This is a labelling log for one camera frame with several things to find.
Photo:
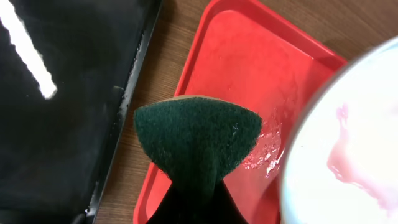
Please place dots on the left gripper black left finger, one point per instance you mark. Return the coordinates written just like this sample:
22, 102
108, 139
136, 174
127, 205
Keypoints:
172, 209

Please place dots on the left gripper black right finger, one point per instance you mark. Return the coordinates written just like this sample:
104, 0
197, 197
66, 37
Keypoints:
223, 207

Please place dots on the green yellow sponge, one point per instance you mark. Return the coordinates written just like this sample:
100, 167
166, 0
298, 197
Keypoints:
196, 141

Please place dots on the light blue plate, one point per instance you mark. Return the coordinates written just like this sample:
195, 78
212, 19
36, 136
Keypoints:
340, 163

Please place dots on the red plastic tray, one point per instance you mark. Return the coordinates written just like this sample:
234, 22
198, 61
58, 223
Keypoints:
244, 53

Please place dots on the black plastic tray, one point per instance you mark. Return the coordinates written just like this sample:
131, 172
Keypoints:
68, 73

